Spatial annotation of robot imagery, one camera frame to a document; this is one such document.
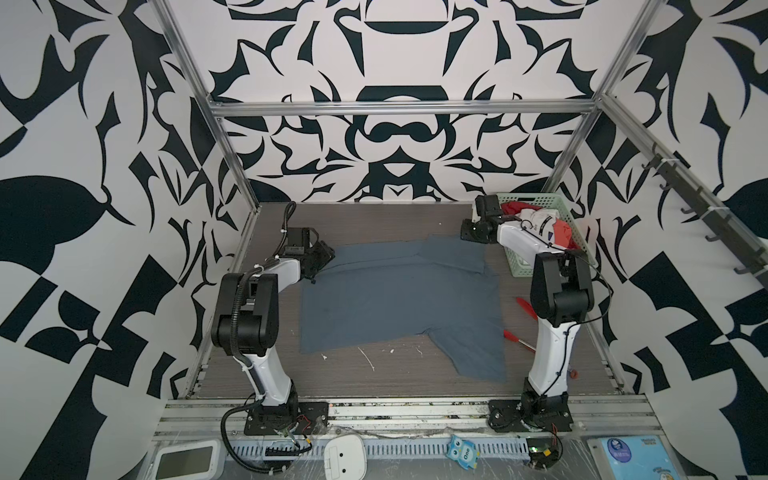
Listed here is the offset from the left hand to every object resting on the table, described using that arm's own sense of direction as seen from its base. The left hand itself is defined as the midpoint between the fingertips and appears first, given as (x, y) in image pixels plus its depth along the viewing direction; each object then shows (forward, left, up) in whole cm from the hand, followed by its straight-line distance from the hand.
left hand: (330, 247), depth 98 cm
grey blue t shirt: (-11, -36, -8) cm, 38 cm away
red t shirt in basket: (+3, -78, 0) cm, 78 cm away
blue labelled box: (-57, -69, -1) cm, 90 cm away
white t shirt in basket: (+8, -71, +1) cm, 71 cm away
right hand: (+6, -47, +2) cm, 47 cm away
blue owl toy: (-55, -33, -5) cm, 64 cm away
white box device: (-55, -7, -4) cm, 56 cm away
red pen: (-28, -53, -6) cm, 60 cm away
